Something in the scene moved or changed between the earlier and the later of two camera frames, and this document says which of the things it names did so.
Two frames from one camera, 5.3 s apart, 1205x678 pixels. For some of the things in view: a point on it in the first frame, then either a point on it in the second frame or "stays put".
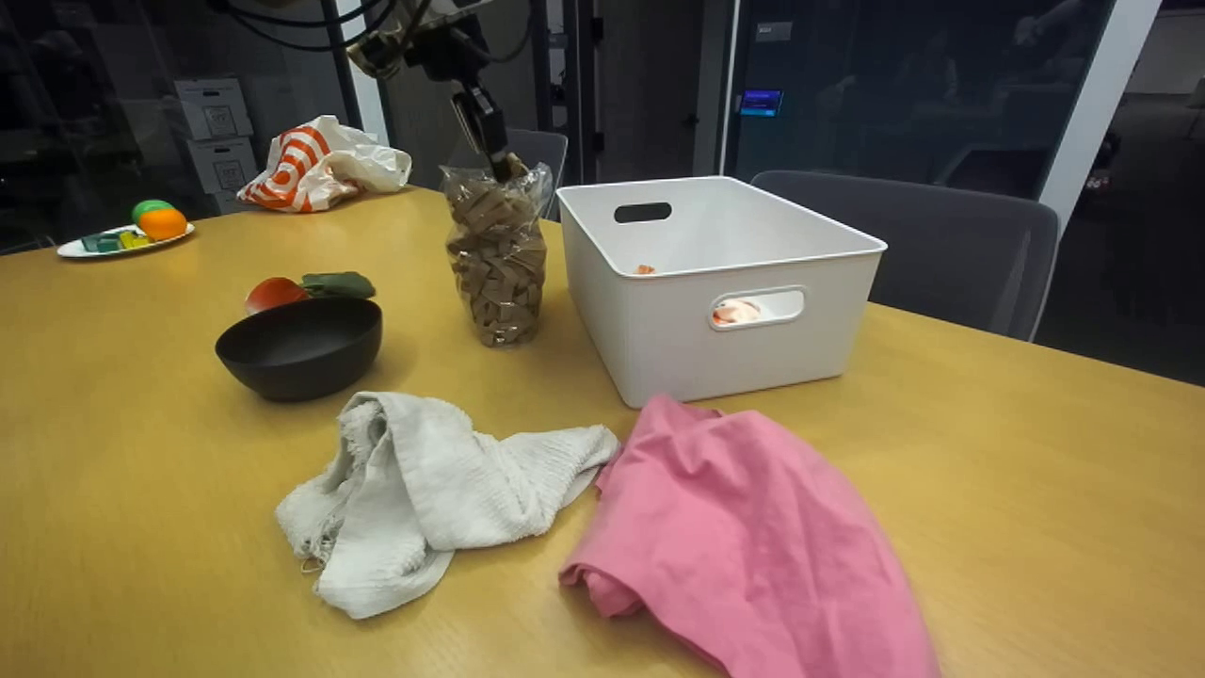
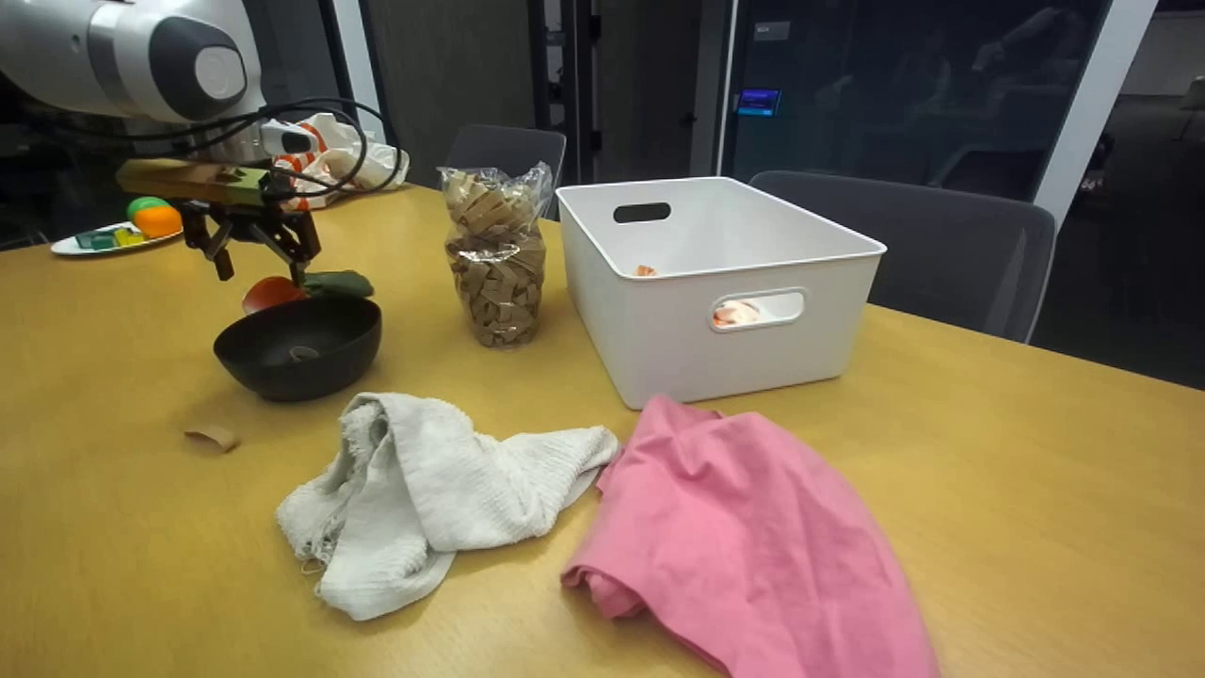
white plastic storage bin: [713, 285] stays put
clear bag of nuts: [499, 241] stays put
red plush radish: [310, 287] stays put
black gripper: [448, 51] -> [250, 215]
